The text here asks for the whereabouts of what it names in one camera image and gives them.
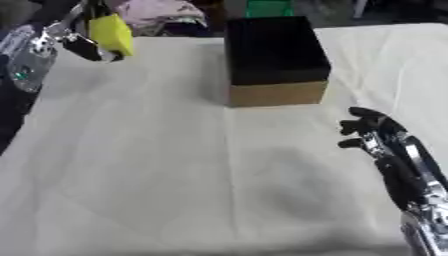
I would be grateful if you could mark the yellow rectangular block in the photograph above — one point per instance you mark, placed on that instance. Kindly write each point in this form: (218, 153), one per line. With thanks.
(112, 35)

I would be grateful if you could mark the cardboard box with black inside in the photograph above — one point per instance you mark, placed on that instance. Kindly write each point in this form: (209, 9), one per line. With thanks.
(275, 61)

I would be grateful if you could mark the green chair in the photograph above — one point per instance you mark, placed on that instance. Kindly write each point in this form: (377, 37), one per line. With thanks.
(268, 8)

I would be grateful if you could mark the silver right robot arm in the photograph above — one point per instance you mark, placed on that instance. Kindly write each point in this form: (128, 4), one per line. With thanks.
(426, 230)

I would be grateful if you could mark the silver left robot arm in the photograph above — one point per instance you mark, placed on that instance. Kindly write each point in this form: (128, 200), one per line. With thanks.
(26, 63)

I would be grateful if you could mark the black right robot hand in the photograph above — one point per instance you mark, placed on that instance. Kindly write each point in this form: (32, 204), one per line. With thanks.
(385, 146)

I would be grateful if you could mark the pile of pale clothes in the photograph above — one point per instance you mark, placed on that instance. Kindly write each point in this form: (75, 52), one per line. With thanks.
(163, 15)

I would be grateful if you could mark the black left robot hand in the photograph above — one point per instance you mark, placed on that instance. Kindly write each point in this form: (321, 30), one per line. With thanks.
(83, 46)

